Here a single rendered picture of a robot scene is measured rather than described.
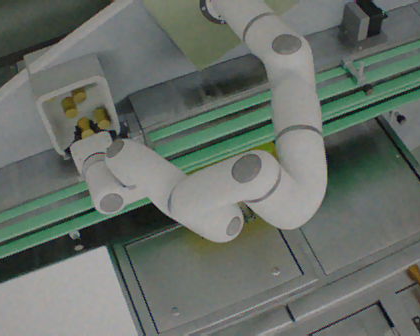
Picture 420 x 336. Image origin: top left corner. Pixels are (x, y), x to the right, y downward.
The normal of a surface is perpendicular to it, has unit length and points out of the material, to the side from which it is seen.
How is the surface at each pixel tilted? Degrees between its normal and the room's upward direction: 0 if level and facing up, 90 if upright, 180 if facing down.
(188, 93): 90
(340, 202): 90
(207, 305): 90
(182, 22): 4
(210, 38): 4
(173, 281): 90
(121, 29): 0
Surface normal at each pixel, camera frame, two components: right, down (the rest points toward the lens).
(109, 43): 0.37, 0.74
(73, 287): -0.07, -0.57
